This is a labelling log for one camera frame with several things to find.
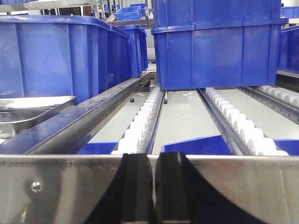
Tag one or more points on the stacked blue bin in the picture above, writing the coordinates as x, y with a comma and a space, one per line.
185, 15
226, 54

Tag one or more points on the distant blue bin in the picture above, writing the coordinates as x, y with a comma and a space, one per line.
128, 13

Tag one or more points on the blue bin behind left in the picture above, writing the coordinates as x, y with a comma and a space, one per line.
138, 48

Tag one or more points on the stacked blue bin upper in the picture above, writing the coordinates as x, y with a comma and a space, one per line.
185, 15

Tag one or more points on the stacked blue bin lower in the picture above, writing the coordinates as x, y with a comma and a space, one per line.
226, 54

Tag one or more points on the steel shelf front rail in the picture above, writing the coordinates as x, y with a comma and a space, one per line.
64, 189

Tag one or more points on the large blue bin left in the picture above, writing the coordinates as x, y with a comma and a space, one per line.
59, 55

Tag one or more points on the small silver tray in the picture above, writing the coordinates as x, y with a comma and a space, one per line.
20, 114

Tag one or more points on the lower blue bin middle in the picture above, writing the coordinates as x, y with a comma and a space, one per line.
209, 145

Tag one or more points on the blue bin far right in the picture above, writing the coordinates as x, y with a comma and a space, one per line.
289, 50

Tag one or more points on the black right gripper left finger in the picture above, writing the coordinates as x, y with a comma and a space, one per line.
128, 199

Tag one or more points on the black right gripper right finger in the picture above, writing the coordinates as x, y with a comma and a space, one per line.
184, 196

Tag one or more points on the white roller track left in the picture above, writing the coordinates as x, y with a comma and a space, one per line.
140, 134

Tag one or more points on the white roller track right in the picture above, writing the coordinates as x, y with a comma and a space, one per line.
280, 100

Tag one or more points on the steel lane divider rail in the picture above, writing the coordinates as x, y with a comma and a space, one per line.
70, 130

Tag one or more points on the white roller track middle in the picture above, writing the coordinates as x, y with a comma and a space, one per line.
240, 133

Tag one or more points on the white roller track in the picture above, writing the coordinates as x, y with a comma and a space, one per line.
280, 100
240, 133
140, 134

